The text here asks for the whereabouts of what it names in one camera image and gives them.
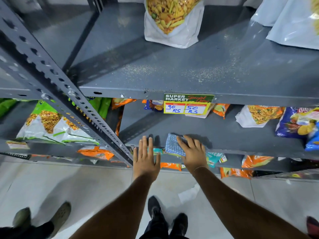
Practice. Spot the person's left hand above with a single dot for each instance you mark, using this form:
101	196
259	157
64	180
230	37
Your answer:
145	164

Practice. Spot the person's right hand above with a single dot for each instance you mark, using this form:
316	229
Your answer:
195	158

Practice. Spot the person's left thumb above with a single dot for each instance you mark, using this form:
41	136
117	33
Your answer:
157	159

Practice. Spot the person's right thumb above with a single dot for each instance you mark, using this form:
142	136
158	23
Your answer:
182	144

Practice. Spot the person's right middle finger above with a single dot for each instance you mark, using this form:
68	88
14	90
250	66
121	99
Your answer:
198	143

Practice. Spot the person's left little finger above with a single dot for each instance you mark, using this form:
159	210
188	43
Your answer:
135	154

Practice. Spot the person's left middle finger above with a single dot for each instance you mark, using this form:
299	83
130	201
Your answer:
144	147

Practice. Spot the blue checked cleaning cloth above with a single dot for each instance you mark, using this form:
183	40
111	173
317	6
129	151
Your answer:
172	146

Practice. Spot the person's left forearm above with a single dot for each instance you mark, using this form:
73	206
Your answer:
119	211

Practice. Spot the person's right forearm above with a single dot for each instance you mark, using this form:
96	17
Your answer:
236	209

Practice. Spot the teal snack packet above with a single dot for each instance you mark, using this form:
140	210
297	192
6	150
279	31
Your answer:
213	158
158	151

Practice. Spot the orange snack packet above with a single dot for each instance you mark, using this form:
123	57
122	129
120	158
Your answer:
121	102
118	125
170	166
236	172
220	109
97	153
256	161

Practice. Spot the thin wrist thread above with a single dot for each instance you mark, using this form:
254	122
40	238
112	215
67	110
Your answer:
199	168

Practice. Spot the yellow and green price tag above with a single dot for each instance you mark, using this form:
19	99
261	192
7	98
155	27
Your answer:
188	105

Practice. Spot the white paper scrap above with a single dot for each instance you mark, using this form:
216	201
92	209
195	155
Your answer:
189	194

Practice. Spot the person's black left shoe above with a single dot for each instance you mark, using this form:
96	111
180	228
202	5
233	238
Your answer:
154	207

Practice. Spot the person's black shoe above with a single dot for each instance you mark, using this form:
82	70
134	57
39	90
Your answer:
154	207
180	222

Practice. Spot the white packet of noodle snack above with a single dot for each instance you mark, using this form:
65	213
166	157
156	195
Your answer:
256	115

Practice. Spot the person's black right shoe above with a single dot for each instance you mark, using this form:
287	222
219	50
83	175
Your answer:
180	222

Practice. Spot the person's black trousers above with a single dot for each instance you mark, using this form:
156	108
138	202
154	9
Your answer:
159	230

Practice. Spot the grey metal shelf rack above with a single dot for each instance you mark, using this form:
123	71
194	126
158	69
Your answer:
199	72

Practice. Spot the grey perforated rack upright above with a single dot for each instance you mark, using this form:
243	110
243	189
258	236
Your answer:
74	97

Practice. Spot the white and green snack packet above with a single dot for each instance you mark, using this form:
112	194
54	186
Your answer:
49	126

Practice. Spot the blue chips packet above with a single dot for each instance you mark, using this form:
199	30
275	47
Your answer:
291	124

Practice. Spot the bright blue snack packet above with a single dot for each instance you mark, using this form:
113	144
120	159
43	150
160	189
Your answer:
313	141

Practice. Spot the small white shelf label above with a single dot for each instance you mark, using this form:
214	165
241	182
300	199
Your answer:
17	145

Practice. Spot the white pouch of yellow snack mix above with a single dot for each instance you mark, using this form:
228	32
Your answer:
172	24

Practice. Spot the red shoe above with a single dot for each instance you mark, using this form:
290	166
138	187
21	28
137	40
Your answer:
313	226

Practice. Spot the plain white pouch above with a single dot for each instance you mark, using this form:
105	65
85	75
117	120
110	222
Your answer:
269	11

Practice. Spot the large white pouch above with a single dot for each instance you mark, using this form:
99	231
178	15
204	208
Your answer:
296	27

